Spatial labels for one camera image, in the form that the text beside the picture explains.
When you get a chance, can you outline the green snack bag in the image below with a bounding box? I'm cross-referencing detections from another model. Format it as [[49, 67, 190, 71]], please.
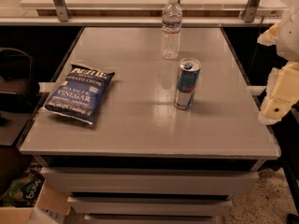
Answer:
[[1, 171, 45, 207]]

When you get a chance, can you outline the black chair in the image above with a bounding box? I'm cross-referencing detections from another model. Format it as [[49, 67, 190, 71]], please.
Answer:
[[0, 47, 40, 147]]

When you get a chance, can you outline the grey drawer cabinet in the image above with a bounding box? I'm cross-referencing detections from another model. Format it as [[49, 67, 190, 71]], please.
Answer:
[[42, 167, 258, 224]]

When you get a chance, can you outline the blue kettle chips bag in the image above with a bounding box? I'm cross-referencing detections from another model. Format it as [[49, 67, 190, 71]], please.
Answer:
[[44, 63, 115, 125]]

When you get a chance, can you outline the cardboard box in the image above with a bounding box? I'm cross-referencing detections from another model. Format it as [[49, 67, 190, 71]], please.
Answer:
[[0, 179, 72, 224]]

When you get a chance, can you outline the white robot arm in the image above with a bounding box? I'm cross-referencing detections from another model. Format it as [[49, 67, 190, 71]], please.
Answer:
[[257, 1, 299, 125]]

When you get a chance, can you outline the red bull can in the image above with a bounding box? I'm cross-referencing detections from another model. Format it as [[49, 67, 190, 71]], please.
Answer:
[[174, 58, 201, 110]]

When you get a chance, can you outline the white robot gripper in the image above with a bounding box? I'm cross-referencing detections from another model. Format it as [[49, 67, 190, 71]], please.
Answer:
[[258, 61, 299, 125]]

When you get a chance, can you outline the clear plastic water bottle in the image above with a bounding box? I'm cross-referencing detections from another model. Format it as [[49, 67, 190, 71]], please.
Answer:
[[162, 0, 182, 60]]

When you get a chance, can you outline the white shelf with metal brackets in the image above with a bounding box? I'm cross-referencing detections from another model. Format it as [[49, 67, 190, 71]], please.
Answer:
[[0, 0, 287, 26]]

